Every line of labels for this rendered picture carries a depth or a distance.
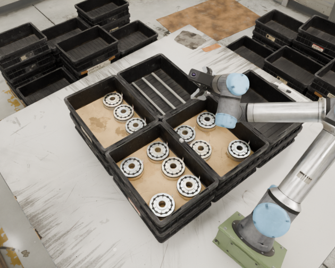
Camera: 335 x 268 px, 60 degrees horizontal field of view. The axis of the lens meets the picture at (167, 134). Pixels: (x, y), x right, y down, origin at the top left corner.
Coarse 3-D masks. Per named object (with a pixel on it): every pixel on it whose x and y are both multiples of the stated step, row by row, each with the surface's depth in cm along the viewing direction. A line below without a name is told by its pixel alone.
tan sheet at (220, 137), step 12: (192, 120) 148; (204, 132) 143; (216, 132) 143; (228, 132) 143; (216, 144) 139; (228, 144) 139; (216, 156) 135; (228, 156) 135; (216, 168) 131; (228, 168) 131
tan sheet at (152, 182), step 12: (132, 156) 134; (144, 156) 134; (132, 168) 130; (144, 168) 131; (156, 168) 131; (132, 180) 127; (144, 180) 127; (156, 180) 127; (168, 180) 127; (144, 192) 123; (156, 192) 123; (168, 192) 123; (180, 204) 120
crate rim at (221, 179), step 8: (192, 104) 141; (176, 112) 138; (248, 128) 132; (256, 136) 130; (184, 144) 127; (192, 152) 124; (256, 152) 125; (200, 160) 122; (248, 160) 122; (208, 168) 119; (240, 168) 121; (216, 176) 117; (224, 176) 117
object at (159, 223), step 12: (144, 132) 130; (168, 132) 131; (120, 144) 126; (180, 144) 126; (108, 156) 122; (192, 156) 123; (204, 168) 119; (216, 180) 116; (132, 192) 114; (204, 192) 113; (144, 204) 110; (192, 204) 112; (156, 216) 107; (168, 216) 107
